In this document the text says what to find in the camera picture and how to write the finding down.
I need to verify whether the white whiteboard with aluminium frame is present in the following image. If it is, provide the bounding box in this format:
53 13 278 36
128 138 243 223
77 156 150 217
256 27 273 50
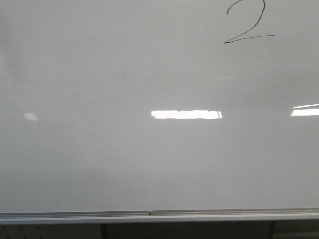
0 0 319 225

